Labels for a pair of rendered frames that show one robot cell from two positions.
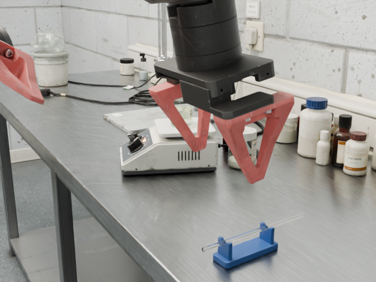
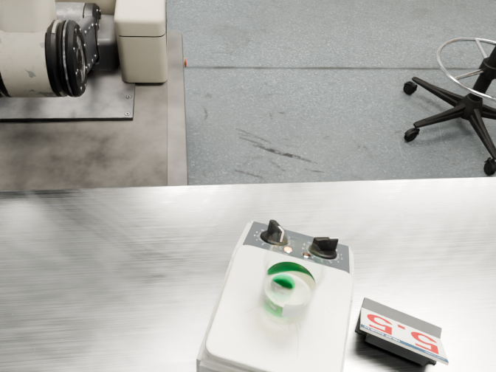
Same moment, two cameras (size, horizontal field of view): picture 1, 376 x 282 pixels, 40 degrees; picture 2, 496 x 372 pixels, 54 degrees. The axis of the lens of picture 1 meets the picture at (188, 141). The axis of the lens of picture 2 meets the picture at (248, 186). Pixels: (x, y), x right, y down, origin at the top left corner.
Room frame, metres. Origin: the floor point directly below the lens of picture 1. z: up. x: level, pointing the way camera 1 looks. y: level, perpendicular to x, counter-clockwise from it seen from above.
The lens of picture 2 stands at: (1.09, -0.21, 1.24)
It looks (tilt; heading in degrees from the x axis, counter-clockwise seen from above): 49 degrees down; 108
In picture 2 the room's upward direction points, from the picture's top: 7 degrees clockwise
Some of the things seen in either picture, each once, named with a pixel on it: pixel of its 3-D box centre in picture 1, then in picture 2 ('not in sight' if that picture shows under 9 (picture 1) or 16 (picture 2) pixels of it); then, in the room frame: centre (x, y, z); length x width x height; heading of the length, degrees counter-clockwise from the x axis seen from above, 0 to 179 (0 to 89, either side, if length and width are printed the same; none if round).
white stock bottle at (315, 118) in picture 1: (315, 126); not in sight; (1.13, -0.29, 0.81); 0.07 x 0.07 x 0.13
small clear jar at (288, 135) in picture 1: (285, 128); not in sight; (1.23, -0.24, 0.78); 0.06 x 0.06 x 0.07
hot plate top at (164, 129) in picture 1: (183, 126); (283, 311); (1.07, 0.01, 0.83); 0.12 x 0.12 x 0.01; 8
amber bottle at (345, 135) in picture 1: (343, 140); not in sight; (1.06, -0.33, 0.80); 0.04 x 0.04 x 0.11
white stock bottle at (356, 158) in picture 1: (356, 153); not in sight; (1.01, -0.35, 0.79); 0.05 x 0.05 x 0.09
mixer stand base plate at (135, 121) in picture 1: (163, 116); not in sight; (1.45, 0.07, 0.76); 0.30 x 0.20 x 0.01; 120
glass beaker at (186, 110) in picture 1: (180, 108); (287, 280); (1.06, 0.02, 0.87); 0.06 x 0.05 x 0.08; 145
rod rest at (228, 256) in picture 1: (246, 243); not in sight; (0.67, -0.08, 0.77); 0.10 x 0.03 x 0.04; 125
